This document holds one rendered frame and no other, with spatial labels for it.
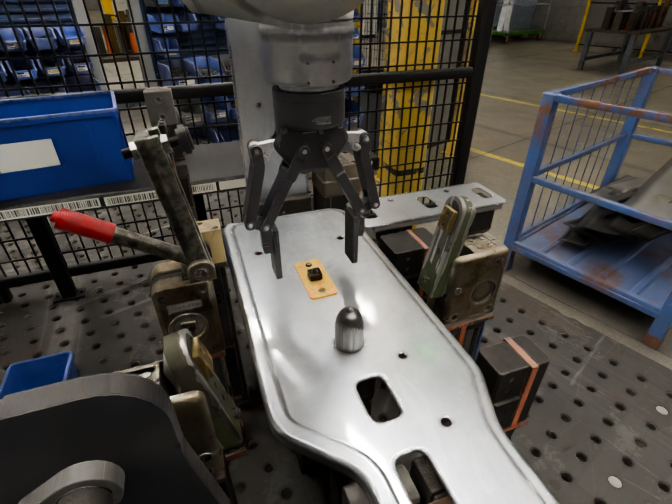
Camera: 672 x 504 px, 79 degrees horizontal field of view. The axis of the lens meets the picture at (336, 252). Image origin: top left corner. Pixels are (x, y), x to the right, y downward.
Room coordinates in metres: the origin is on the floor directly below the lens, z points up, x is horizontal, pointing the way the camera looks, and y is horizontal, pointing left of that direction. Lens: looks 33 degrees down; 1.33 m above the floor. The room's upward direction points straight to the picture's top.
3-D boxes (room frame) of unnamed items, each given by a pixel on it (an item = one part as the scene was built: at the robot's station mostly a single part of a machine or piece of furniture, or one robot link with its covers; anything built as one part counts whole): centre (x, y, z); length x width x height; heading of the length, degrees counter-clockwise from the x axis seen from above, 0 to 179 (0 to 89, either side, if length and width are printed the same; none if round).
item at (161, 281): (0.39, 0.18, 0.88); 0.07 x 0.06 x 0.35; 110
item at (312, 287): (0.44, 0.03, 1.01); 0.08 x 0.04 x 0.01; 20
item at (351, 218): (0.46, -0.02, 1.06); 0.03 x 0.01 x 0.07; 20
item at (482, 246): (0.46, -0.18, 0.87); 0.12 x 0.09 x 0.35; 110
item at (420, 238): (0.58, -0.12, 0.84); 0.11 x 0.10 x 0.28; 110
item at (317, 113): (0.44, 0.03, 1.20); 0.08 x 0.07 x 0.09; 110
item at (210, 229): (0.47, 0.17, 0.88); 0.04 x 0.04 x 0.36; 20
